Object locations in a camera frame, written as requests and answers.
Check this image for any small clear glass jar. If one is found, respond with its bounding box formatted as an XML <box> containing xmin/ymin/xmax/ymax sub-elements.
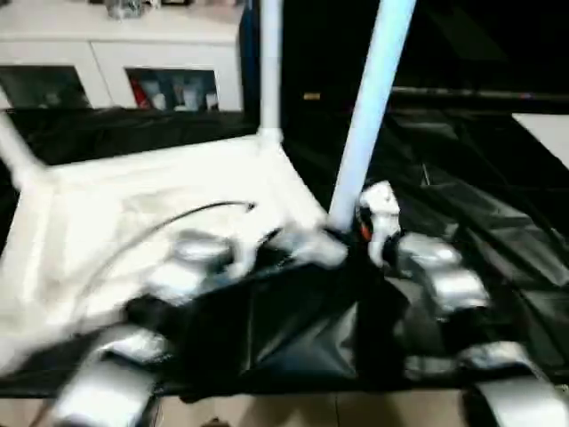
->
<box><xmin>105</xmin><ymin>0</ymin><xmax>147</xmax><ymax>19</ymax></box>

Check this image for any white flat board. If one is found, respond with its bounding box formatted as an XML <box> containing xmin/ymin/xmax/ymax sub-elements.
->
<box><xmin>512</xmin><ymin>112</ymin><xmax>569</xmax><ymax>170</ymax></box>

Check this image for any red bottle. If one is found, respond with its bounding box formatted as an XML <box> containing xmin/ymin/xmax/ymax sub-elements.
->
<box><xmin>130</xmin><ymin>77</ymin><xmax>148</xmax><ymax>108</ymax></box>

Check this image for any white cabinet with glass doors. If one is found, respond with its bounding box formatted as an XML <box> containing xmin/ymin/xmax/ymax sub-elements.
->
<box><xmin>0</xmin><ymin>0</ymin><xmax>246</xmax><ymax>112</ymax></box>

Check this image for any white plastic table leg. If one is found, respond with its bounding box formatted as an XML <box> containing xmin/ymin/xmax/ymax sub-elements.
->
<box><xmin>256</xmin><ymin>0</ymin><xmax>285</xmax><ymax>143</ymax></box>
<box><xmin>325</xmin><ymin>0</ymin><xmax>417</xmax><ymax>234</ymax></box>
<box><xmin>0</xmin><ymin>111</ymin><xmax>47</xmax><ymax>189</ymax></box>

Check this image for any dark metal rail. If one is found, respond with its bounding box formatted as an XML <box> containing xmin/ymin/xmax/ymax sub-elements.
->
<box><xmin>391</xmin><ymin>85</ymin><xmax>569</xmax><ymax>104</ymax></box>

